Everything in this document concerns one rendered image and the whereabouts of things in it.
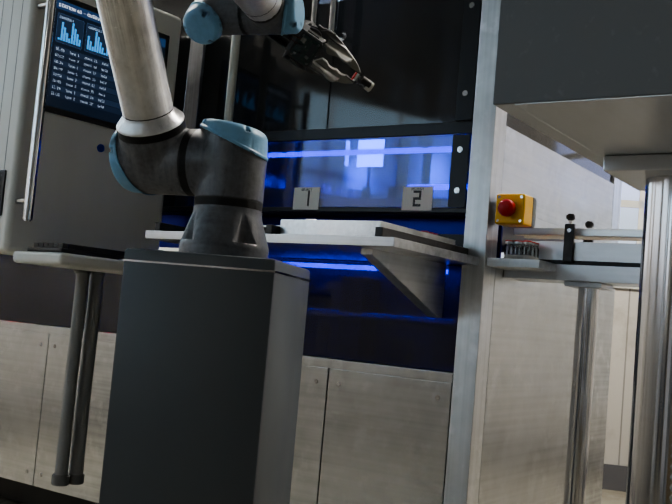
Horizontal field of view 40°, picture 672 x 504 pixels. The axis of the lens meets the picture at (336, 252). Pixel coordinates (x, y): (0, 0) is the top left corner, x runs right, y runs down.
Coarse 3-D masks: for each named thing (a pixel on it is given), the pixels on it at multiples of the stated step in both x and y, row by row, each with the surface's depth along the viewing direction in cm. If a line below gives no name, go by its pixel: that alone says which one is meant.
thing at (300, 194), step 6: (294, 192) 253; (300, 192) 251; (306, 192) 250; (312, 192) 249; (318, 192) 248; (294, 198) 252; (300, 198) 251; (306, 198) 250; (312, 198) 249; (318, 198) 248; (294, 204) 252; (300, 204) 251; (306, 204) 250; (312, 204) 249; (318, 204) 248
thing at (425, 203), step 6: (432, 186) 229; (408, 192) 233; (426, 192) 230; (432, 192) 229; (402, 198) 233; (408, 198) 233; (426, 198) 230; (402, 204) 233; (408, 204) 232; (420, 204) 230; (426, 204) 229; (414, 210) 231; (420, 210) 230; (426, 210) 229
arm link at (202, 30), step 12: (204, 0) 173; (216, 0) 173; (228, 0) 172; (192, 12) 171; (204, 12) 171; (216, 12) 172; (228, 12) 172; (192, 24) 173; (204, 24) 172; (216, 24) 172; (228, 24) 173; (192, 36) 174; (204, 36) 174; (216, 36) 173
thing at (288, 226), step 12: (288, 228) 205; (300, 228) 204; (312, 228) 202; (324, 228) 200; (336, 228) 198; (348, 228) 196; (360, 228) 195; (372, 228) 193; (396, 228) 197; (408, 228) 202; (444, 240) 216
